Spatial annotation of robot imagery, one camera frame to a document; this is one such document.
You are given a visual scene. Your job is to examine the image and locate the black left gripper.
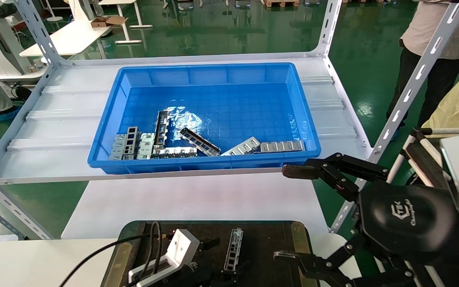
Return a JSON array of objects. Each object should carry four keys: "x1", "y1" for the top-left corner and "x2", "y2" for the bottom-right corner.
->
[{"x1": 165, "y1": 238, "x2": 255, "y2": 287}]

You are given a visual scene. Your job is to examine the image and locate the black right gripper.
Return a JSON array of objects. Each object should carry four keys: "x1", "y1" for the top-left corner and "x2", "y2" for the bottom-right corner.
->
[{"x1": 273, "y1": 153, "x2": 459, "y2": 287}]

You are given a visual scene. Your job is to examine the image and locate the long metal windowed part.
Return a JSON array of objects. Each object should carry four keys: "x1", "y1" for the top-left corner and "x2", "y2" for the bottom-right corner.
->
[{"x1": 224, "y1": 228, "x2": 244, "y2": 272}]

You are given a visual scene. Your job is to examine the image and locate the black flat container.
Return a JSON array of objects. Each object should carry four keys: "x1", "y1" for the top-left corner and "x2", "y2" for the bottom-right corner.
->
[{"x1": 101, "y1": 220, "x2": 322, "y2": 287}]

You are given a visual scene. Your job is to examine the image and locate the silver ribbed metal part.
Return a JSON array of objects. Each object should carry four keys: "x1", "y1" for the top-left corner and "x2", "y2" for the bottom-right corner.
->
[{"x1": 260, "y1": 140, "x2": 306, "y2": 153}]

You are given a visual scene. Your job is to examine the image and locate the silver slotted metal part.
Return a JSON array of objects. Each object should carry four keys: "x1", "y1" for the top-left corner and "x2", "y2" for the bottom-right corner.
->
[
  {"x1": 152, "y1": 147, "x2": 198, "y2": 159},
  {"x1": 221, "y1": 137, "x2": 261, "y2": 157}
]

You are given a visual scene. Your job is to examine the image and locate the dark long metal part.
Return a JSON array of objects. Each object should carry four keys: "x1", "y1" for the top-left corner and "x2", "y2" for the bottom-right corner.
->
[{"x1": 179, "y1": 128, "x2": 221, "y2": 157}]

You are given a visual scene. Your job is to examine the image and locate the pale green metal part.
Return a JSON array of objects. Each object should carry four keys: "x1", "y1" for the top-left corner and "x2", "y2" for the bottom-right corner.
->
[{"x1": 137, "y1": 133, "x2": 156, "y2": 160}]

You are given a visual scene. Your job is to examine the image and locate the dark framed channel part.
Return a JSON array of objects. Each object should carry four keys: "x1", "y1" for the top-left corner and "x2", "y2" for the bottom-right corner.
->
[{"x1": 154, "y1": 110, "x2": 171, "y2": 149}]

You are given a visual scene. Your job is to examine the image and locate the dark windowed metal part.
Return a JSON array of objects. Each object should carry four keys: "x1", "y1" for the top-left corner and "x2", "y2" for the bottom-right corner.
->
[{"x1": 124, "y1": 126, "x2": 141, "y2": 161}]

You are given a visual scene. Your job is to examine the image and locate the gray metal part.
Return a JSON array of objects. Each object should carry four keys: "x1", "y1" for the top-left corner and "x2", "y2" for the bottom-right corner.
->
[{"x1": 109, "y1": 134, "x2": 128, "y2": 161}]

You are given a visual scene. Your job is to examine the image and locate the black white tube cart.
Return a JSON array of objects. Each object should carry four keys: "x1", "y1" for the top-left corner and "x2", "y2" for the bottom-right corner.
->
[{"x1": 399, "y1": 127, "x2": 459, "y2": 188}]

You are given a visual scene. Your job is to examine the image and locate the blue plastic bin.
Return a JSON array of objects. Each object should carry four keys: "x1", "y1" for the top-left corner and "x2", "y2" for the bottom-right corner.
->
[{"x1": 87, "y1": 62, "x2": 322, "y2": 175}]

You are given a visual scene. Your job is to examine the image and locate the gray metal shelf rack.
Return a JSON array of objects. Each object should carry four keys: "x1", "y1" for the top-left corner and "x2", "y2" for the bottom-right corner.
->
[{"x1": 0, "y1": 0, "x2": 459, "y2": 244}]

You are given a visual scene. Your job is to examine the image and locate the person beige shirt black trousers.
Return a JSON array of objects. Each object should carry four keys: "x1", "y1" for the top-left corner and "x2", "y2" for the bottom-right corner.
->
[{"x1": 387, "y1": 0, "x2": 459, "y2": 141}]

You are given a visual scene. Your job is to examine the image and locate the wooden pallet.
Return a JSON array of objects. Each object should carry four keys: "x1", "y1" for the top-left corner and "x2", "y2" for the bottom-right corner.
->
[{"x1": 262, "y1": 0, "x2": 300, "y2": 8}]

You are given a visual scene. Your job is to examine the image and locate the cardboard box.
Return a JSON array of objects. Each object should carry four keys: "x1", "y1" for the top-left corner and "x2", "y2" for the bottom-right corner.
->
[{"x1": 90, "y1": 15, "x2": 128, "y2": 28}]

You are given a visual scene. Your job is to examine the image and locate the long white table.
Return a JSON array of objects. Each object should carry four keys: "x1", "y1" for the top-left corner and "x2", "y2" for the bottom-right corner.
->
[{"x1": 19, "y1": 19, "x2": 112, "y2": 57}]

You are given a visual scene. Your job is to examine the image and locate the small white table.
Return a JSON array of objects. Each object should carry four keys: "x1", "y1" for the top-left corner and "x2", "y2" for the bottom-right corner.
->
[{"x1": 98, "y1": 0, "x2": 153, "y2": 44}]

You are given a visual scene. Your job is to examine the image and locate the white round stand base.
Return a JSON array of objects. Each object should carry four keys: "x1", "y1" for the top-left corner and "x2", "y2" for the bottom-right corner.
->
[{"x1": 45, "y1": 0, "x2": 65, "y2": 22}]

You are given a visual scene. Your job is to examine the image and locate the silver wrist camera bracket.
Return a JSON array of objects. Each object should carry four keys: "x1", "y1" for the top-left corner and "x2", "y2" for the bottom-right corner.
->
[{"x1": 128, "y1": 228, "x2": 201, "y2": 287}]

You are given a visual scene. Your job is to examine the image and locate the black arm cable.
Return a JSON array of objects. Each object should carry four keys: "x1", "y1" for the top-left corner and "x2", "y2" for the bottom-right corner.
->
[{"x1": 58, "y1": 221, "x2": 163, "y2": 287}]

